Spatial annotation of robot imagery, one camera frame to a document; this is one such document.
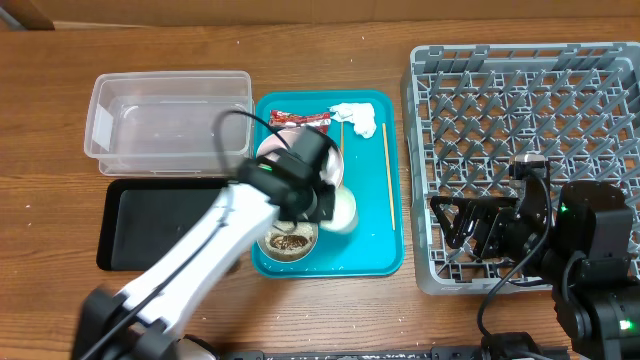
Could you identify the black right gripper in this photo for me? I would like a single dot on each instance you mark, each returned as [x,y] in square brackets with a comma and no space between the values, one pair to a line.
[486,232]

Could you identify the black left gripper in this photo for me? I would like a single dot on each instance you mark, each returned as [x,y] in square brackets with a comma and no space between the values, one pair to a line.
[326,207]

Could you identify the grey bowl with food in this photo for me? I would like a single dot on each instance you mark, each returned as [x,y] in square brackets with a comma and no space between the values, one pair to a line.
[288,241]

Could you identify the white cup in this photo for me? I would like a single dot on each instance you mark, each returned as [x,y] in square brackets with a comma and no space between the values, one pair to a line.
[345,215]

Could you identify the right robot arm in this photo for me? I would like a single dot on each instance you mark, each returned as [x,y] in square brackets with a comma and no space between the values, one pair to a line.
[579,246]

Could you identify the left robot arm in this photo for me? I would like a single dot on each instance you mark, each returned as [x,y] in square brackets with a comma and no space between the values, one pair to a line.
[146,318]

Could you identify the grey dishwasher rack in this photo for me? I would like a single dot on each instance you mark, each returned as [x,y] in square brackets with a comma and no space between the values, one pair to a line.
[468,109]

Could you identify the pink plate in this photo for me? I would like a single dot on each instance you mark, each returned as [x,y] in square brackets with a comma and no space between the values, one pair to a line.
[333,169]

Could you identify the red snack wrapper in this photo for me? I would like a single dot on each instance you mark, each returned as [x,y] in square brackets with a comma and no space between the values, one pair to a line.
[281,119]

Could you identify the teal plastic tray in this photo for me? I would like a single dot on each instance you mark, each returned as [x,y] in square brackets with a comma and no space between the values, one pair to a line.
[372,248]

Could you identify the crumpled white napkin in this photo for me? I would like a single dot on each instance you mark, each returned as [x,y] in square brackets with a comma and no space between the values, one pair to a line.
[360,115]

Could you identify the wooden chopstick right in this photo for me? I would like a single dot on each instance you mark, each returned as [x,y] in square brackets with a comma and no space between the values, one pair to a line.
[389,178]

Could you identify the black tray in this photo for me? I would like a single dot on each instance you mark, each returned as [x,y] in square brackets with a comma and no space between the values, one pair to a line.
[145,217]

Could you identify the clear plastic bin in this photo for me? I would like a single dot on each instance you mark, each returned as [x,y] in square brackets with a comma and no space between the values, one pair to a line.
[170,123]

